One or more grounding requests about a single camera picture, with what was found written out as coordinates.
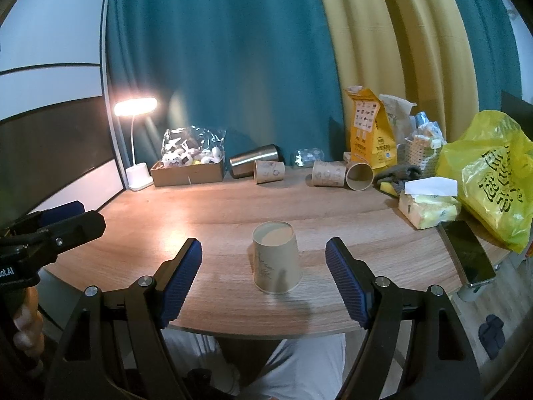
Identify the person's left hand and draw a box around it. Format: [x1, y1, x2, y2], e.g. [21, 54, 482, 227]
[14, 287, 45, 375]

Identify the paper cup lying open end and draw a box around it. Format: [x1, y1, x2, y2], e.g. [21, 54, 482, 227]
[345, 162, 374, 191]

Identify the crumpled clear plastic wrap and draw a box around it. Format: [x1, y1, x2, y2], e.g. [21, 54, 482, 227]
[291, 147, 324, 168]

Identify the white paper bag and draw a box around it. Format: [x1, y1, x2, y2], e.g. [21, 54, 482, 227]
[378, 94, 416, 145]

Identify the clear plastic snack bag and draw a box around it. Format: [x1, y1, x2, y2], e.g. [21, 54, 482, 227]
[161, 126, 226, 168]

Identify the teal curtain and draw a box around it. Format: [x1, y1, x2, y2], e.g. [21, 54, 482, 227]
[106, 0, 345, 163]

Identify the cardboard box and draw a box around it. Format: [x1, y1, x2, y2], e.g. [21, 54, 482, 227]
[150, 161, 225, 187]

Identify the dark slipper on floor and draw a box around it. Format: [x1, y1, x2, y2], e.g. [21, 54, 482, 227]
[478, 314, 505, 360]

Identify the paper cup lying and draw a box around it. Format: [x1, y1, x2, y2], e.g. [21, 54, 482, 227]
[254, 160, 285, 184]
[311, 161, 346, 188]

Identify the beige paper cup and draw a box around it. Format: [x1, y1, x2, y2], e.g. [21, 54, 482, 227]
[252, 221, 302, 294]

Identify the paper cup lying middle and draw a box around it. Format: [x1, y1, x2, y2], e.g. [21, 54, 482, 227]
[311, 161, 346, 188]

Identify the paper cup lying left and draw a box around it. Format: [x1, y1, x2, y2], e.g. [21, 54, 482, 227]
[254, 160, 285, 184]

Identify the steel tumbler lying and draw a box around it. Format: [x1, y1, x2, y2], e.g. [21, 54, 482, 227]
[229, 144, 283, 179]

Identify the white plastic basket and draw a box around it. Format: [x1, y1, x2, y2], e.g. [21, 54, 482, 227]
[406, 135, 444, 178]

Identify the tissue pack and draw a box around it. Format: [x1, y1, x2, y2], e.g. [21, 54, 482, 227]
[398, 176, 462, 229]

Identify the grey knitted cloth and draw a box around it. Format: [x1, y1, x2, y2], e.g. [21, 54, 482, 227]
[374, 164, 422, 191]

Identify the yellow plastic bag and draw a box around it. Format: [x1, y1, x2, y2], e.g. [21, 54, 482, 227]
[435, 110, 532, 253]

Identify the yellow curtain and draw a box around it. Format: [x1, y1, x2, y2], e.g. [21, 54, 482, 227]
[321, 0, 480, 141]

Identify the black smartphone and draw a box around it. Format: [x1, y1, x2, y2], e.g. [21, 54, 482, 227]
[437, 220, 496, 287]

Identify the yellow paper bag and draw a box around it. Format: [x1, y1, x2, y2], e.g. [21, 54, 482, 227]
[346, 86, 397, 171]

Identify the blue capped bottle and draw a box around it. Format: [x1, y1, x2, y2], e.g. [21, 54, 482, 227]
[415, 111, 439, 136]

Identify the white desk lamp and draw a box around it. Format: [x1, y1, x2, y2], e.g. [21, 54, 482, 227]
[113, 96, 159, 192]

